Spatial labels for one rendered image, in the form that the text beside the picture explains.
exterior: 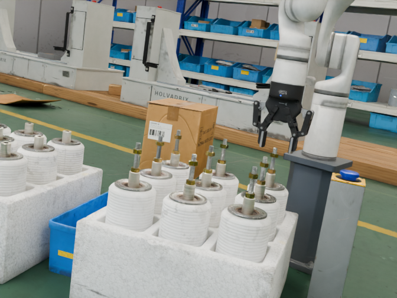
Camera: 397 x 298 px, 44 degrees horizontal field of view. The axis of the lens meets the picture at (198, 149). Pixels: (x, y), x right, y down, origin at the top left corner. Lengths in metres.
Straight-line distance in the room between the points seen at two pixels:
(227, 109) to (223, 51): 7.62
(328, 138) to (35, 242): 0.77
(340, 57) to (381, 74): 8.10
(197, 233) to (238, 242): 0.09
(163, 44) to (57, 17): 4.99
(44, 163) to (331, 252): 0.68
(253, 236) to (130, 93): 2.90
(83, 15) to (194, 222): 3.42
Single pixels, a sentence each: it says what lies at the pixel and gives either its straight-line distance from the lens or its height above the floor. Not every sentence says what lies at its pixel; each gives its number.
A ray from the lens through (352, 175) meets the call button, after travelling 1.08.
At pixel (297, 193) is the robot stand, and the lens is 1.35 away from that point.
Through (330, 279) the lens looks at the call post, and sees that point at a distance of 1.13.
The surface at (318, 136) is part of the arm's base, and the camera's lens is 1.33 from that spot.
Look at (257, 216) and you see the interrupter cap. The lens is 0.92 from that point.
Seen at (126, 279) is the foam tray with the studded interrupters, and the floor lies 0.09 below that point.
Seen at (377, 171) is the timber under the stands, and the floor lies 0.05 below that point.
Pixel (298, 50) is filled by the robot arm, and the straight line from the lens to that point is 1.10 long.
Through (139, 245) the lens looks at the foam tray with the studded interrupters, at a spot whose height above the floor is 0.16.
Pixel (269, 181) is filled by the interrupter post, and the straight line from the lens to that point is 1.15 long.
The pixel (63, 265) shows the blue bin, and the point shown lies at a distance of 1.17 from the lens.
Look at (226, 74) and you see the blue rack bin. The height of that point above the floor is 0.29.
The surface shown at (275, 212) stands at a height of 0.23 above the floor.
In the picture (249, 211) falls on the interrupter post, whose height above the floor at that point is 0.26.
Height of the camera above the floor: 0.53
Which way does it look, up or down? 11 degrees down
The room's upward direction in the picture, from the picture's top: 8 degrees clockwise
